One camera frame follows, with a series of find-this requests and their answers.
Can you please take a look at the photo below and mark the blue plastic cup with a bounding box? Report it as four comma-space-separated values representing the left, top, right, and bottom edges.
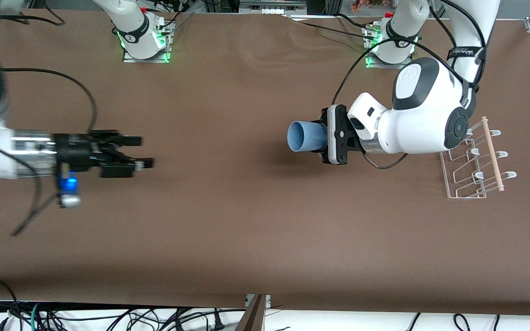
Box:
287, 120, 329, 154

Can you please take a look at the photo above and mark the orange background object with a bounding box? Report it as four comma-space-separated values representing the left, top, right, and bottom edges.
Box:
350, 0, 401, 13

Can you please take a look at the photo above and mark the grey power strip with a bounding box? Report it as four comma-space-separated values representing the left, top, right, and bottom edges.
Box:
239, 0, 307, 15

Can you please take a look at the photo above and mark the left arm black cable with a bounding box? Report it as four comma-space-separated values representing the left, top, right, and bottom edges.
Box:
332, 0, 487, 171

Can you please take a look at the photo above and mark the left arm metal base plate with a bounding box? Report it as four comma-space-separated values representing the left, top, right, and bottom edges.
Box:
365, 25, 414, 70

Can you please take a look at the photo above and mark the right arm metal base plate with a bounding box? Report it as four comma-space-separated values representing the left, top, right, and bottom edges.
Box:
122, 20, 173, 63

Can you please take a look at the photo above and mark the black cable across table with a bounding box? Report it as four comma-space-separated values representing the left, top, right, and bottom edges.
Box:
282, 14, 376, 40

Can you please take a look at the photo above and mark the white wire cup rack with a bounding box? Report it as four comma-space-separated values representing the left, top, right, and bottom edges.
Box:
440, 117, 517, 200

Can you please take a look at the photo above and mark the metal frame profile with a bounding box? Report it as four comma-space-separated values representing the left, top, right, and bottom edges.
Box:
235, 294, 271, 331

